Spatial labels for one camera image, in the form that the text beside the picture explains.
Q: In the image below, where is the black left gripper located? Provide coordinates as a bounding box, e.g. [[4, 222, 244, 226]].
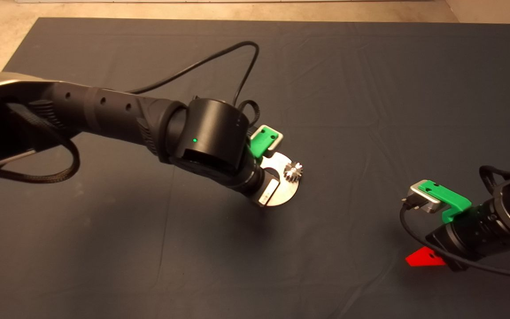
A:
[[230, 162, 281, 207]]

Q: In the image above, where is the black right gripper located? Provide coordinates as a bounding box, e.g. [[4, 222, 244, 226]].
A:
[[406, 202, 510, 272]]

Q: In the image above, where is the small steel planetary gear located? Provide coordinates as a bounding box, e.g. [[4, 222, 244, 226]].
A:
[[283, 162, 304, 183]]

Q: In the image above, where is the round metal carrier plate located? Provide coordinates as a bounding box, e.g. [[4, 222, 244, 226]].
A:
[[259, 152, 300, 208]]

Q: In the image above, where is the dark grey table cloth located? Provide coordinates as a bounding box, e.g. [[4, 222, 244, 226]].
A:
[[0, 17, 510, 319]]

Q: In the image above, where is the green left camera mount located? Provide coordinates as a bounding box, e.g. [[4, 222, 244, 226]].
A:
[[250, 125, 280, 159]]

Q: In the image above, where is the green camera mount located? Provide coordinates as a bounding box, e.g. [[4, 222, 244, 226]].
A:
[[418, 180, 472, 223], [250, 125, 280, 159]]

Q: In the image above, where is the black right camera cable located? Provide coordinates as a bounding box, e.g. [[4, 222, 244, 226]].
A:
[[399, 197, 510, 280]]

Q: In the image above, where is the black camera cable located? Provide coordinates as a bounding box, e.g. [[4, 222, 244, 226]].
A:
[[399, 197, 510, 280], [129, 41, 261, 133]]

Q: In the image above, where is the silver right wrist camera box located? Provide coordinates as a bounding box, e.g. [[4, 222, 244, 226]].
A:
[[408, 179, 441, 214]]

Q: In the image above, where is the green right camera mount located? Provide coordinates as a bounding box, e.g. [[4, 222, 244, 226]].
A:
[[418, 180, 472, 223]]

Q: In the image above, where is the black left camera cable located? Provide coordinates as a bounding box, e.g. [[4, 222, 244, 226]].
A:
[[129, 41, 261, 133]]

